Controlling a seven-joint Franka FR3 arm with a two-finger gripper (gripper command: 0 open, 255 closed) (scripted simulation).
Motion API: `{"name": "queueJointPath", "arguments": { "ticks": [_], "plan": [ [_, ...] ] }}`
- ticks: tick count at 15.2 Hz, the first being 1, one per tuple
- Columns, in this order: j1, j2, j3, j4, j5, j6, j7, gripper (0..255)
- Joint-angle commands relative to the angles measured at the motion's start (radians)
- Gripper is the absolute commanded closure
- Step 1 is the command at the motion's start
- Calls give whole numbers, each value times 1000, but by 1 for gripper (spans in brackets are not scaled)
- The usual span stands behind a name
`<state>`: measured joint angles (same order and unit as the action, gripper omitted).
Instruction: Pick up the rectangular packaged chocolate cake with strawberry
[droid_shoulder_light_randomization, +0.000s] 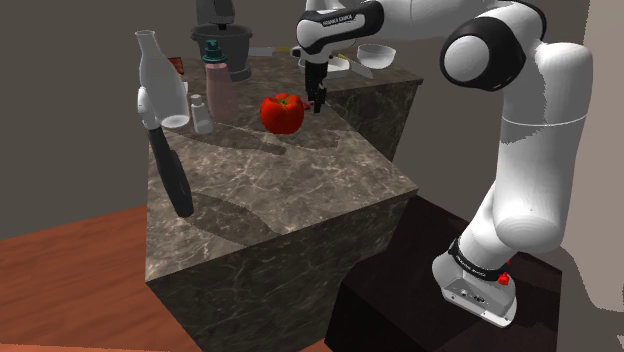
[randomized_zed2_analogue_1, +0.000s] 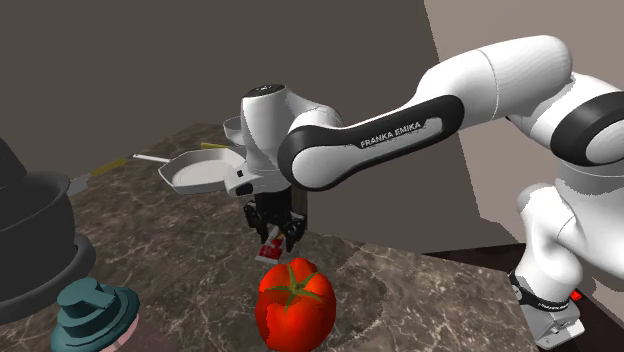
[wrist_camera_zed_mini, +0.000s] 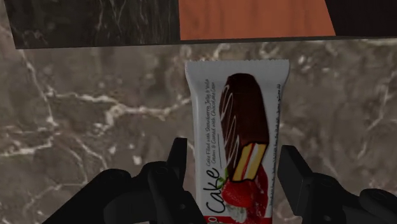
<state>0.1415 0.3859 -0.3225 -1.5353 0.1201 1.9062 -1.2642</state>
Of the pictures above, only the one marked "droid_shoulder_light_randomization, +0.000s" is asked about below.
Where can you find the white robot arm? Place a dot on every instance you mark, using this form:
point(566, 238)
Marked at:
point(536, 146)

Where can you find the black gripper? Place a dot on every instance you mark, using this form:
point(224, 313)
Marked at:
point(314, 73)

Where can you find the grey stand mixer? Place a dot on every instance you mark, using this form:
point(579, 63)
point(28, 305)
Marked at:
point(229, 41)

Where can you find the small white bottle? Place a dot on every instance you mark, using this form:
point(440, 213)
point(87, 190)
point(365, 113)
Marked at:
point(200, 119)

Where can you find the dark robot stand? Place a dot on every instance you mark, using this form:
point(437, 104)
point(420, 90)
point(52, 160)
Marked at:
point(390, 292)

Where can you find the pink spray bottle teal cap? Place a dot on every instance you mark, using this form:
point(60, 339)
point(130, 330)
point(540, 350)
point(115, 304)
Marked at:
point(220, 92)

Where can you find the white plate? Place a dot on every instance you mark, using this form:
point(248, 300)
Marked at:
point(336, 70)

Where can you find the white glass bottle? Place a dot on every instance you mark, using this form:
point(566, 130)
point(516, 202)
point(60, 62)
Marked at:
point(158, 78)

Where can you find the red box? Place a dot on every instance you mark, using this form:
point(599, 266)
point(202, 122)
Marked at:
point(176, 65)

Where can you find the red bell pepper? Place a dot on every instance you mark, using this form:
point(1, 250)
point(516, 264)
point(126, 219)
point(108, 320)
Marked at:
point(281, 114)

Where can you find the white bowl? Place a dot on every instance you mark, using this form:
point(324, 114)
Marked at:
point(376, 56)

